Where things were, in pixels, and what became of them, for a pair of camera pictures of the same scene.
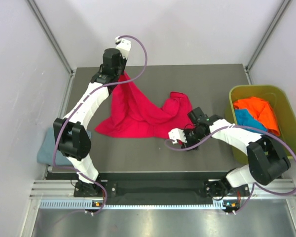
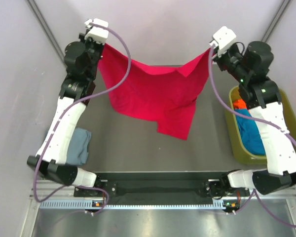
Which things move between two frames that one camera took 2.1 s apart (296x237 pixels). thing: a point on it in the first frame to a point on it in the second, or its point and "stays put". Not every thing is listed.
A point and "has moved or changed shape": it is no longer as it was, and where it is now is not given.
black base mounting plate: x=93 y=188 stays put
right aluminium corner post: x=285 y=4 stays put
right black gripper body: x=193 y=136 to x=230 y=61
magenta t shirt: x=132 y=115 has moved or changed shape
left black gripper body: x=120 y=69 to x=94 y=50
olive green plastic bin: x=291 y=131 stays put
